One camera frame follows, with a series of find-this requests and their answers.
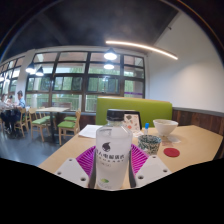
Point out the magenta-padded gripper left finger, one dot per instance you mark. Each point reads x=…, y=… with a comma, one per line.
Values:
x=71, y=170

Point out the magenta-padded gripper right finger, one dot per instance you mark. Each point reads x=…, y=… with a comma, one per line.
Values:
x=151, y=170

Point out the clear plastic water bottle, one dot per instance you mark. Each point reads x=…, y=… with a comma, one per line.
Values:
x=113, y=150

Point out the green speckled mug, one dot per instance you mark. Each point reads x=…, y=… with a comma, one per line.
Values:
x=150, y=145

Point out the flat round red coaster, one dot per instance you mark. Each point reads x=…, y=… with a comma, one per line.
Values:
x=171, y=152

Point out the small blue-capped bottle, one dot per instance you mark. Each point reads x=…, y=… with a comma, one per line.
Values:
x=146, y=128

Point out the white paper sheet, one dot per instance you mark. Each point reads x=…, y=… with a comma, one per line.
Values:
x=89, y=131

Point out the group of green-seated wooden chairs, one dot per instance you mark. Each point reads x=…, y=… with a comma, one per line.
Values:
x=66, y=125

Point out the white ceramic bowl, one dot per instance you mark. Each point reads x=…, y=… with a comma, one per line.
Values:
x=165, y=126

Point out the green upholstered bench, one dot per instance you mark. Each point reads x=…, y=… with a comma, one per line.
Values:
x=150, y=110

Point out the wooden dining table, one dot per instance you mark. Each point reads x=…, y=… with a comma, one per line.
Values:
x=51, y=109

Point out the group of pendant lamps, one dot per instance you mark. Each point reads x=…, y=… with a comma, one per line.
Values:
x=110, y=55

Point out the long linear ceiling light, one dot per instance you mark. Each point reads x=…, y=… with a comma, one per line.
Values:
x=143, y=47

